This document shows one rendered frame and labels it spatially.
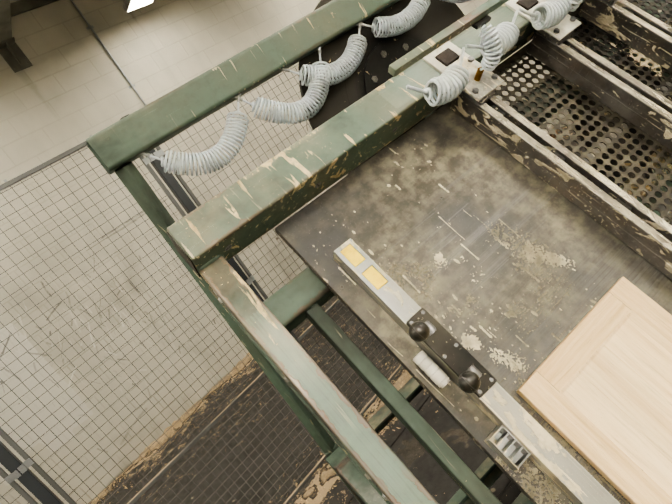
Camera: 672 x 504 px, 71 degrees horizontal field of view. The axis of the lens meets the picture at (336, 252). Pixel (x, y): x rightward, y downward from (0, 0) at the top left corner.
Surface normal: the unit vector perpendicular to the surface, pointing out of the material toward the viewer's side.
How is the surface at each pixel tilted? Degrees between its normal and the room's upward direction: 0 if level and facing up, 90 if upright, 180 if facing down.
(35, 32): 90
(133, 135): 90
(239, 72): 90
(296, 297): 54
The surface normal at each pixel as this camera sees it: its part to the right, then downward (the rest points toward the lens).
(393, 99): 0.03, -0.44
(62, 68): 0.54, -0.08
